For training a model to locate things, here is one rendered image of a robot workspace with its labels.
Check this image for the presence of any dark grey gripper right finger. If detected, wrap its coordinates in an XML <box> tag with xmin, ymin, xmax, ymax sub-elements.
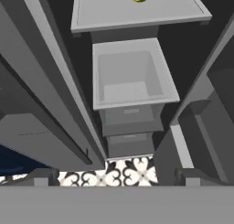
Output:
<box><xmin>174</xmin><ymin>167</ymin><xmax>227</xmax><ymax>187</ymax></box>

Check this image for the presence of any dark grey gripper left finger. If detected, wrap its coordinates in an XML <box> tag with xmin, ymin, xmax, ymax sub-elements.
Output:
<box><xmin>11</xmin><ymin>167</ymin><xmax>60</xmax><ymax>187</ymax></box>

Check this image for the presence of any grey fridge door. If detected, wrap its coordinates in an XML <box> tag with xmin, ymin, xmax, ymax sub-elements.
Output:
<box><xmin>0</xmin><ymin>0</ymin><xmax>108</xmax><ymax>173</ymax></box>
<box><xmin>153</xmin><ymin>13</ymin><xmax>234</xmax><ymax>187</ymax></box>

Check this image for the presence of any grey fridge drawer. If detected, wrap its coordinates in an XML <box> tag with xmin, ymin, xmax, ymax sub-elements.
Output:
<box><xmin>99</xmin><ymin>103</ymin><xmax>165</xmax><ymax>138</ymax></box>
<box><xmin>104</xmin><ymin>131</ymin><xmax>157</xmax><ymax>159</ymax></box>

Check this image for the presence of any grey open fridge bin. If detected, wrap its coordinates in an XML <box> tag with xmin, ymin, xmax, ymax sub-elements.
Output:
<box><xmin>91</xmin><ymin>37</ymin><xmax>181</xmax><ymax>112</ymax></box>

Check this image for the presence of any black fridge body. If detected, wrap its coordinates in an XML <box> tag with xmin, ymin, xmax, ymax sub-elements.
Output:
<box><xmin>42</xmin><ymin>0</ymin><xmax>234</xmax><ymax>144</ymax></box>

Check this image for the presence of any grey fridge shelf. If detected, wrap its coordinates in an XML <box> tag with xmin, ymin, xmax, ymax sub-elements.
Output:
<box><xmin>70</xmin><ymin>0</ymin><xmax>213</xmax><ymax>38</ymax></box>

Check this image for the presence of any dark blue cupboard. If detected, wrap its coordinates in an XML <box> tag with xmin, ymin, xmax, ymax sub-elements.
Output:
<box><xmin>0</xmin><ymin>143</ymin><xmax>51</xmax><ymax>177</ymax></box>

